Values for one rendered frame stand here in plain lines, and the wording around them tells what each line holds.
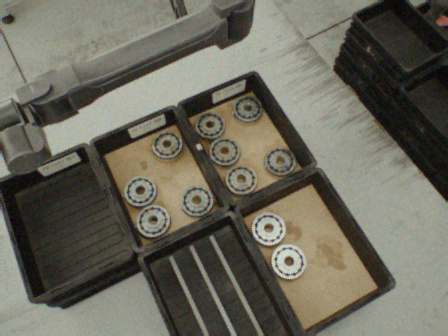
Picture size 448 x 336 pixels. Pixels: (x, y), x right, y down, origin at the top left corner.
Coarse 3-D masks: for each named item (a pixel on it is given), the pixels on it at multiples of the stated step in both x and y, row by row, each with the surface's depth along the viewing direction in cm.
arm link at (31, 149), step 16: (32, 96) 65; (32, 112) 67; (16, 128) 64; (32, 128) 65; (0, 144) 63; (16, 144) 62; (32, 144) 63; (48, 144) 67; (16, 160) 62; (32, 160) 64
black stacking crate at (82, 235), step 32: (32, 192) 128; (64, 192) 128; (96, 192) 128; (32, 224) 124; (64, 224) 124; (96, 224) 124; (32, 256) 118; (64, 256) 120; (96, 256) 120; (32, 288) 108
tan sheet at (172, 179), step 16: (176, 128) 138; (144, 144) 135; (112, 160) 133; (128, 160) 133; (144, 160) 133; (176, 160) 133; (192, 160) 133; (128, 176) 130; (160, 176) 130; (176, 176) 131; (192, 176) 131; (160, 192) 128; (176, 192) 128; (128, 208) 126; (176, 208) 126; (176, 224) 124; (144, 240) 122
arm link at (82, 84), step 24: (216, 0) 71; (240, 0) 72; (192, 24) 73; (216, 24) 73; (120, 48) 71; (144, 48) 71; (168, 48) 71; (192, 48) 74; (48, 72) 67; (72, 72) 67; (96, 72) 68; (120, 72) 69; (144, 72) 72; (48, 96) 65; (72, 96) 67; (96, 96) 70; (48, 120) 70
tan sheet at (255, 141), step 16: (240, 96) 143; (224, 112) 140; (240, 128) 138; (256, 128) 138; (272, 128) 138; (208, 144) 135; (240, 144) 135; (256, 144) 135; (272, 144) 135; (240, 160) 133; (256, 160) 133; (224, 176) 131
